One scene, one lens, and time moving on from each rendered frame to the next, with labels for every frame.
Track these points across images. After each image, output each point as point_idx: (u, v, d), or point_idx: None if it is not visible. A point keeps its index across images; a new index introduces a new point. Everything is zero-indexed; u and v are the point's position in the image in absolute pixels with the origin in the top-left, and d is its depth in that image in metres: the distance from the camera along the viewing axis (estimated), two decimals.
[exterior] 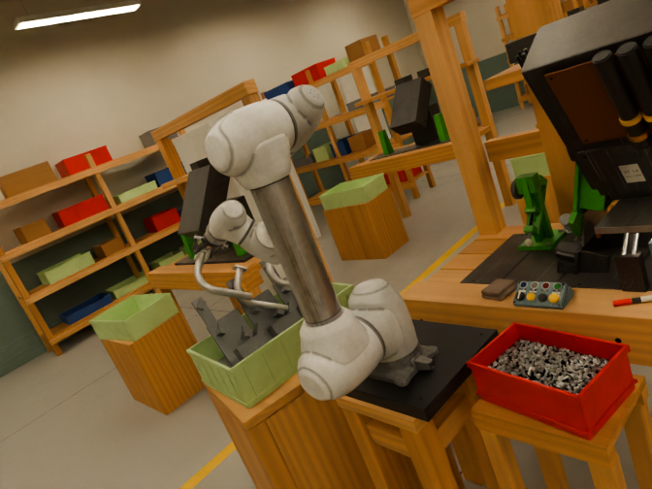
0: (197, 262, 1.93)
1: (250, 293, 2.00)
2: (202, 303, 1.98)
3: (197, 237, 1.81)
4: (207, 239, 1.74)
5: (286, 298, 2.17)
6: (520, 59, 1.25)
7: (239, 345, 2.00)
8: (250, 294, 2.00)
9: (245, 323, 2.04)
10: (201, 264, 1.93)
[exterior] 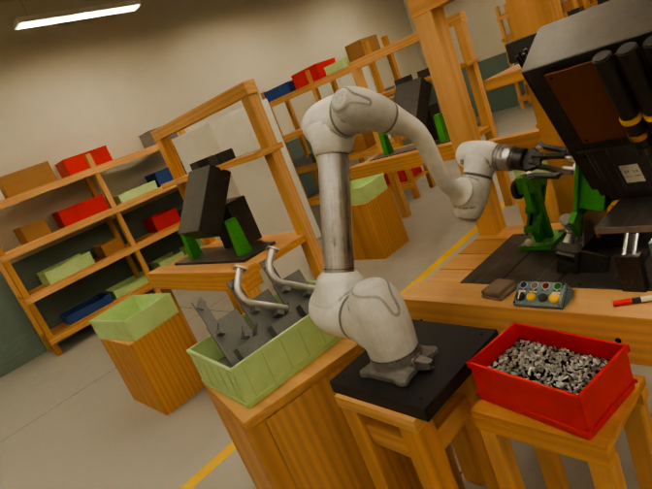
0: None
1: (566, 243, 1.59)
2: (202, 303, 1.98)
3: (538, 146, 1.64)
4: None
5: (286, 298, 2.17)
6: (520, 59, 1.25)
7: (239, 345, 2.00)
8: (568, 243, 1.58)
9: (245, 323, 2.04)
10: None
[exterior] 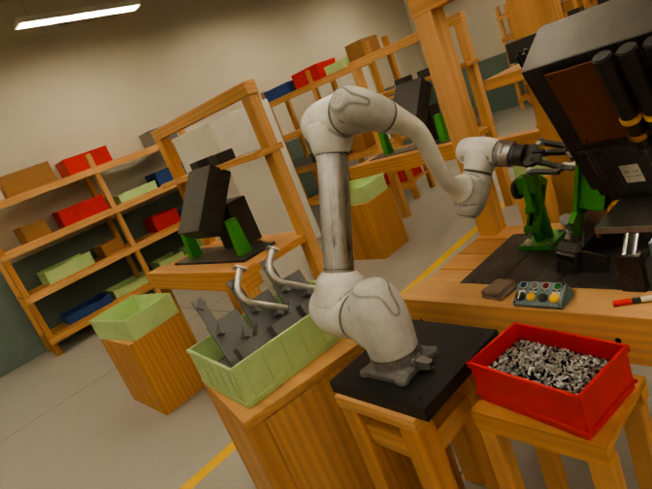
0: None
1: (567, 239, 1.58)
2: (202, 303, 1.98)
3: (539, 142, 1.63)
4: None
5: (286, 298, 2.17)
6: (520, 59, 1.25)
7: (239, 345, 2.00)
8: (569, 239, 1.57)
9: (245, 323, 2.04)
10: None
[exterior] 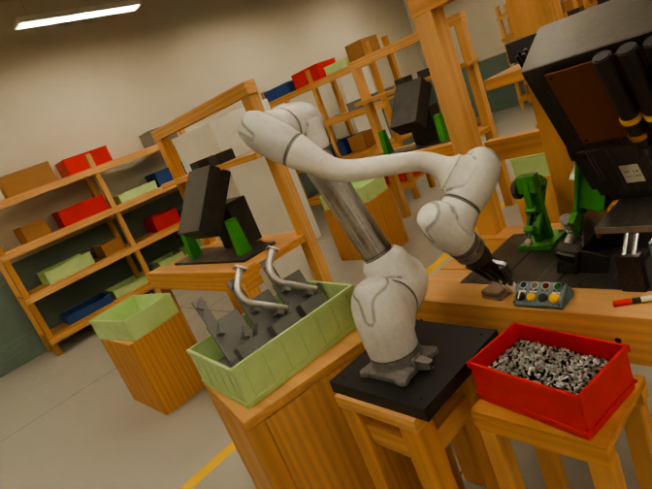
0: None
1: None
2: (202, 303, 1.98)
3: (501, 265, 1.35)
4: (482, 240, 1.33)
5: (286, 298, 2.17)
6: (520, 59, 1.25)
7: (239, 345, 2.00)
8: None
9: (245, 323, 2.04)
10: None
